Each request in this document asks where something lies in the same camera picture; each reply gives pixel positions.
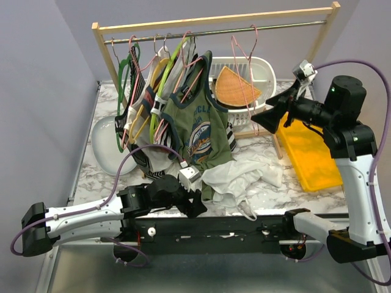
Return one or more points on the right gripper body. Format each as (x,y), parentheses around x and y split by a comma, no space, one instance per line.
(302,108)

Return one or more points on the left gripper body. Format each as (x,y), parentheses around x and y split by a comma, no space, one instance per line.
(181,199)

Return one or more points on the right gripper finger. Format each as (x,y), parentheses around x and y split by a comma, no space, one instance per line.
(270,118)
(291,92)

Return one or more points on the white tank top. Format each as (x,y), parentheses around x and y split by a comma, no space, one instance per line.
(229,181)

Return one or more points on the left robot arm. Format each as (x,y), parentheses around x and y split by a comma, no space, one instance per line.
(43,228)

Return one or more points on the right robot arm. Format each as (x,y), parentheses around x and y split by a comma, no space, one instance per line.
(353,147)

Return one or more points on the striped cloth right of top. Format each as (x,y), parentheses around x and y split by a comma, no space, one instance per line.
(230,136)

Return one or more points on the white cloth under green top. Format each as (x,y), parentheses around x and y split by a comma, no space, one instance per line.
(174,171)

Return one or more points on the green graphic tank top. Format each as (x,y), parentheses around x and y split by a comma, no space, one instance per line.
(197,123)

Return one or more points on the lime green plastic hanger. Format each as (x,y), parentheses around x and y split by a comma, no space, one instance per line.
(172,74)

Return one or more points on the black white striped top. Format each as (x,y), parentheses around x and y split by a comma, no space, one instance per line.
(136,96)

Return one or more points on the yellow plastic hanger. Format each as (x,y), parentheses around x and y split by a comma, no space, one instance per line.
(139,122)

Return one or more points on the pink hanger at left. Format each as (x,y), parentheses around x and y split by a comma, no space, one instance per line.
(126,130)

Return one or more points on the white plastic laundry basket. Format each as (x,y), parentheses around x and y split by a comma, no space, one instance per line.
(258,71)

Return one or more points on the yellow plastic tray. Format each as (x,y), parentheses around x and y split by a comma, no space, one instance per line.
(310,157)

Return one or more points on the orange woven fan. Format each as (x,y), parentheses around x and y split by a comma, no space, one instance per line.
(233,90)

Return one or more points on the white oval plate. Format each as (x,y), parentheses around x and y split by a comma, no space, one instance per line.
(104,145)

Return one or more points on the metal hanging rod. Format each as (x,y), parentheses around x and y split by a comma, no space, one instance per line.
(227,31)

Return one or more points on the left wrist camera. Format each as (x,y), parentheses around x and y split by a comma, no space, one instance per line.
(188,176)

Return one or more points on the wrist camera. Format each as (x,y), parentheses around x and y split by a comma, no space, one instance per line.
(305,73)
(188,176)

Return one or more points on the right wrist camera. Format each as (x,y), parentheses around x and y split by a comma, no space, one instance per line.
(305,73)

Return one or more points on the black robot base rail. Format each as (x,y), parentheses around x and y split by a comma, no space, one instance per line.
(214,235)

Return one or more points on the wooden clothes rack frame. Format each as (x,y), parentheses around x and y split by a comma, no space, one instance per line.
(107,37)

